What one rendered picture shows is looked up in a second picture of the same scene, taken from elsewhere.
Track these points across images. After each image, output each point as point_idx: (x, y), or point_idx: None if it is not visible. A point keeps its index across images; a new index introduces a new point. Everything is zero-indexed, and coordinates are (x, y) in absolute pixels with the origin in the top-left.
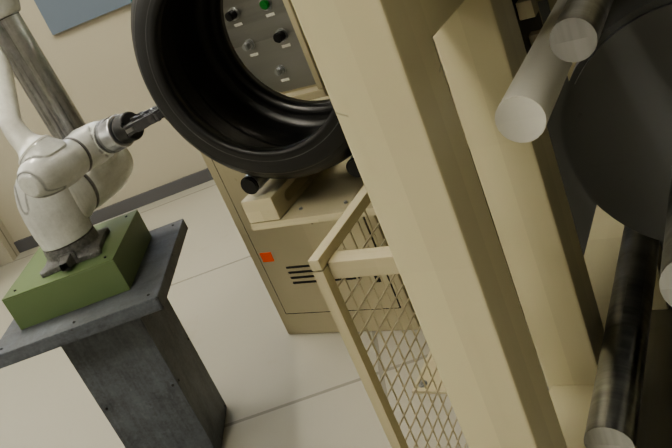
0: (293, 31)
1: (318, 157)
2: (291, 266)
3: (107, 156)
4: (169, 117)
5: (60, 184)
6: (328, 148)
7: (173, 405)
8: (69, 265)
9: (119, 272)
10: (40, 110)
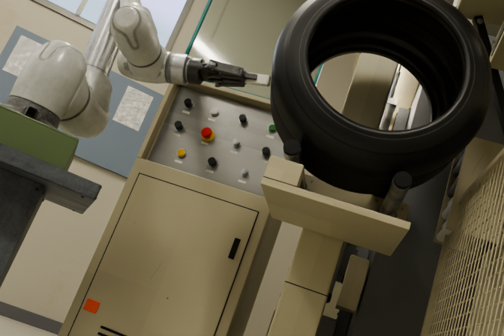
0: (277, 156)
1: (388, 148)
2: (107, 328)
3: (158, 75)
4: (291, 56)
5: (141, 40)
6: (402, 147)
7: None
8: (35, 115)
9: (70, 154)
10: (97, 37)
